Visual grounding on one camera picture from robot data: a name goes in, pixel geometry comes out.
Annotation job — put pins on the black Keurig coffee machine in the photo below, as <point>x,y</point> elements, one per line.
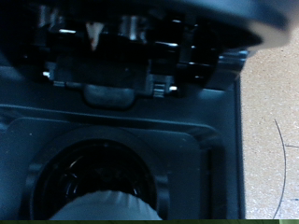
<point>124,109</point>

